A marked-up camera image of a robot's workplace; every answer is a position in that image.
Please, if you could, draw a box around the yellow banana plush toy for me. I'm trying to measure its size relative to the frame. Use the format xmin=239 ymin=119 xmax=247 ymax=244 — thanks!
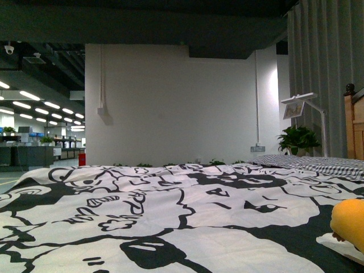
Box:
xmin=330 ymin=199 xmax=363 ymax=253

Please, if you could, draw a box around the red fire extinguisher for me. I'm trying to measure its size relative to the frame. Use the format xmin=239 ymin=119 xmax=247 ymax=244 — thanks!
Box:
xmin=78 ymin=153 xmax=86 ymax=166

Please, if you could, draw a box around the black and white cartoon bedspread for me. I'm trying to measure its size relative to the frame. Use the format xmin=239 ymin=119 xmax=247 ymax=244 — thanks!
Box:
xmin=1 ymin=163 xmax=363 ymax=272

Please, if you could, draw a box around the white framed picture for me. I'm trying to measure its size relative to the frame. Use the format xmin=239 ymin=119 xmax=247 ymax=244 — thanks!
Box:
xmin=283 ymin=101 xmax=304 ymax=119

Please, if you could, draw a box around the green potted plant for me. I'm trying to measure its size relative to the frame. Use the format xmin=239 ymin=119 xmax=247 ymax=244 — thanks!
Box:
xmin=278 ymin=125 xmax=321 ymax=155

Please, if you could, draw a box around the white desk lamp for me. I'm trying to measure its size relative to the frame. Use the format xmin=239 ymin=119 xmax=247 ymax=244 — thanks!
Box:
xmin=280 ymin=92 xmax=329 ymax=157

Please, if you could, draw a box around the grey office counter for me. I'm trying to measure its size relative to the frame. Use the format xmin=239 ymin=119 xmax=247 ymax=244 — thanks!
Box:
xmin=1 ymin=146 xmax=53 ymax=172

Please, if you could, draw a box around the grey curtain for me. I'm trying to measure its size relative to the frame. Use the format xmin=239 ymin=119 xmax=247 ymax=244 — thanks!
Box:
xmin=287 ymin=1 xmax=363 ymax=158

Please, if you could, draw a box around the grey checkered pillow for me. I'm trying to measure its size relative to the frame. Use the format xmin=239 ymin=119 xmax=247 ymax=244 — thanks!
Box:
xmin=247 ymin=155 xmax=363 ymax=181

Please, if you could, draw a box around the grey wall socket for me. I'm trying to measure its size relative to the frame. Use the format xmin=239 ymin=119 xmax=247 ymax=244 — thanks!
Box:
xmin=250 ymin=146 xmax=266 ymax=152

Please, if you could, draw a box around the wooden headboard post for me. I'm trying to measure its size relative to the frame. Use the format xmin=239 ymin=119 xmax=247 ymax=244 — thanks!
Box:
xmin=344 ymin=83 xmax=364 ymax=160

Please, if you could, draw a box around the white security camera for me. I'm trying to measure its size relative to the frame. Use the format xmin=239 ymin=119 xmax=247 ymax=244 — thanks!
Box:
xmin=4 ymin=41 xmax=14 ymax=55

